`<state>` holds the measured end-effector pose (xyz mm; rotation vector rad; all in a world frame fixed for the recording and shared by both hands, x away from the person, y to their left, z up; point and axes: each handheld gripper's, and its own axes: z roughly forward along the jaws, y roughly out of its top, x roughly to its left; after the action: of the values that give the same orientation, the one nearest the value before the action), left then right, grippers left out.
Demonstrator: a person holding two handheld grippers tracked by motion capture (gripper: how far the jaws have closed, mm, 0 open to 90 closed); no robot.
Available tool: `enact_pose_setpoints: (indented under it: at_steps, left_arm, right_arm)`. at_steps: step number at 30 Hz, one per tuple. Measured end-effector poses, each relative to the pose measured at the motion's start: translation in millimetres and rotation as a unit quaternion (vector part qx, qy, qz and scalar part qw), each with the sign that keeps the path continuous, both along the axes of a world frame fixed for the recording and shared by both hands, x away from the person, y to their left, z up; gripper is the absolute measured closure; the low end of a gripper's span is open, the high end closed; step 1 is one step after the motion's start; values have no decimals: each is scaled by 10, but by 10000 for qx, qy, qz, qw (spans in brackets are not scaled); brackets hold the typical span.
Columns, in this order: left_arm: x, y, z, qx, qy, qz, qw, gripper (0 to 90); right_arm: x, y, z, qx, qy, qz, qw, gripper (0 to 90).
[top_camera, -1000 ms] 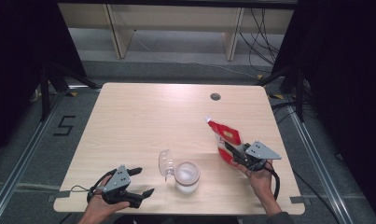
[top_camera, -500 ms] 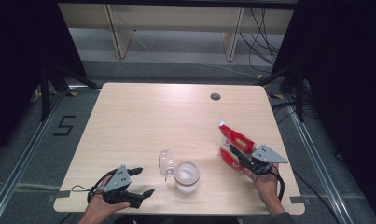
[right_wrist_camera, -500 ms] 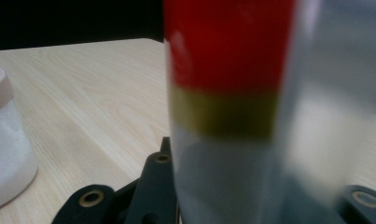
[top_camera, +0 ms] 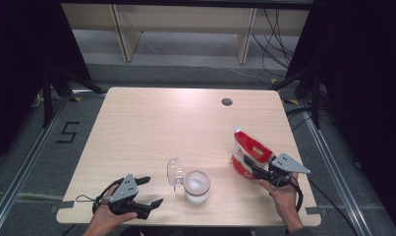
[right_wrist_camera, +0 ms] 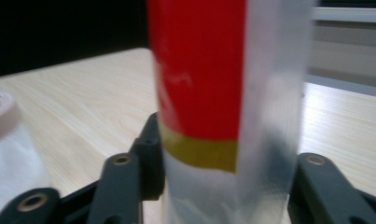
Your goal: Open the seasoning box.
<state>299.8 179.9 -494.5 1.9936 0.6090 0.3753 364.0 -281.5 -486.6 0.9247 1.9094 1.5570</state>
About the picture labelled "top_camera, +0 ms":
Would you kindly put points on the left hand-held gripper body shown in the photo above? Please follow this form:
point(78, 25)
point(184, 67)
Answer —
point(125, 191)

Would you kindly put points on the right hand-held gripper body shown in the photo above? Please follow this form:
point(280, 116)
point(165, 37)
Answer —
point(285, 164)

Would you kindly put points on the red and white bag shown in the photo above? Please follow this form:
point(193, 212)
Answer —
point(241, 154)

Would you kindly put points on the person's left hand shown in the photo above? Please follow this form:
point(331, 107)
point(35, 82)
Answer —
point(103, 214)

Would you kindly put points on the person's right hand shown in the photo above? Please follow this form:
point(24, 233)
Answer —
point(285, 200)

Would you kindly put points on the grey tape strip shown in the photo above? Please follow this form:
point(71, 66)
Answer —
point(66, 205)
point(313, 210)

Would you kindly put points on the grey table grommet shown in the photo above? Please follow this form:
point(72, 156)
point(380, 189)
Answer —
point(227, 102)

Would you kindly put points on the black metal stand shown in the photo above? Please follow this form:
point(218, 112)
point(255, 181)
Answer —
point(48, 98)
point(315, 98)

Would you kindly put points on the black curtain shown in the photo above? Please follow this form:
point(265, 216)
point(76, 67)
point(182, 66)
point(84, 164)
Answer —
point(366, 82)
point(18, 65)

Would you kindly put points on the light wooden shelf unit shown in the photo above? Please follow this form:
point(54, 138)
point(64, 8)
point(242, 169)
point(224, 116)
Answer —
point(126, 42)

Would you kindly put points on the aluminium floor rail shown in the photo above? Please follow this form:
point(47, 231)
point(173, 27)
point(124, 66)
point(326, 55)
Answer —
point(333, 173)
point(28, 154)

